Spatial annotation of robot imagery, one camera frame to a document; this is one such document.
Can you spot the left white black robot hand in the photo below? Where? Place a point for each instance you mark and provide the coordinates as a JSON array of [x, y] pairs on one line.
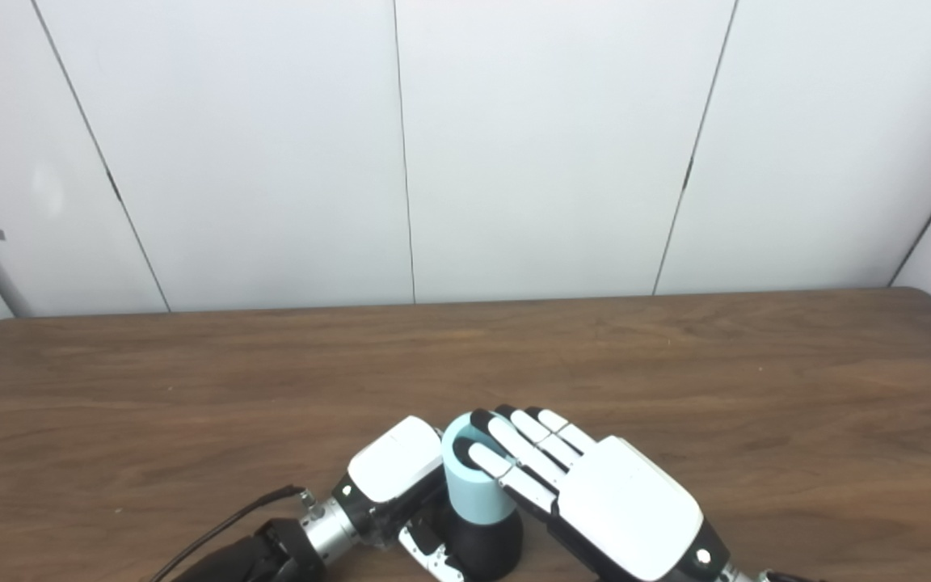
[[393, 465]]

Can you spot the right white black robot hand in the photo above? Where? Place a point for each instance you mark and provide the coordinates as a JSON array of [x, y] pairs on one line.
[[627, 509]]

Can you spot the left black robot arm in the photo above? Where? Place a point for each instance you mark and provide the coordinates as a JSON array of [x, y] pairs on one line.
[[271, 550]]

